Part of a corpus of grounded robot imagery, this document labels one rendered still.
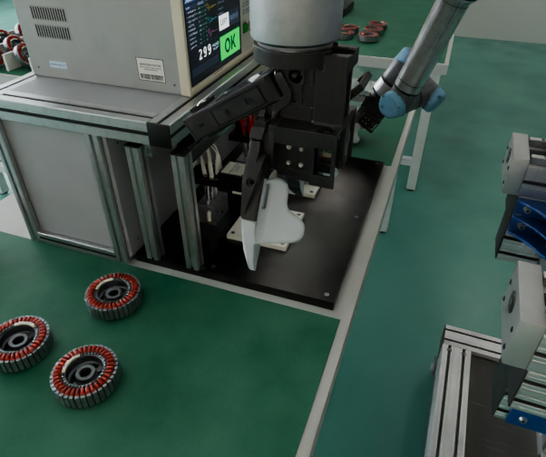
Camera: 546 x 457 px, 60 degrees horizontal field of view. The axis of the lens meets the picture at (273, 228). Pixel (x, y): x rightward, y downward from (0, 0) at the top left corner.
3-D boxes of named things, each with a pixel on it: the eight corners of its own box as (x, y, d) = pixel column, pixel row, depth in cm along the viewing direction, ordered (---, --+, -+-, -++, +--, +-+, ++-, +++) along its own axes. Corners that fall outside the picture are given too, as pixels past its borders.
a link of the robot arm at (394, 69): (419, 63, 134) (399, 43, 137) (394, 93, 142) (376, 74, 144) (431, 63, 140) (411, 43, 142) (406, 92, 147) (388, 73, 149)
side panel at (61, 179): (134, 257, 111) (106, 130, 92) (127, 265, 109) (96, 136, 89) (39, 232, 118) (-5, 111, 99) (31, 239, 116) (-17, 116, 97)
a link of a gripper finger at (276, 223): (289, 285, 42) (311, 183, 41) (229, 268, 44) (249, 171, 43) (297, 281, 45) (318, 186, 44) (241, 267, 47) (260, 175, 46)
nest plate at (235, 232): (304, 217, 120) (305, 212, 120) (286, 251, 109) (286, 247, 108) (249, 205, 124) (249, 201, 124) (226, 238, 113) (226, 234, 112)
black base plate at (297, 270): (383, 168, 145) (385, 161, 144) (333, 310, 97) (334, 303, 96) (243, 144, 158) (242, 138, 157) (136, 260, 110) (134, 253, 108)
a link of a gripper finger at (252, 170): (249, 221, 42) (270, 122, 41) (234, 218, 42) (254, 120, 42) (267, 222, 46) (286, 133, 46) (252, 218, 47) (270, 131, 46)
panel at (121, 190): (244, 137, 158) (240, 44, 140) (132, 256, 108) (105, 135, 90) (241, 137, 158) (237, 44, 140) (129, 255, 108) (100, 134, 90)
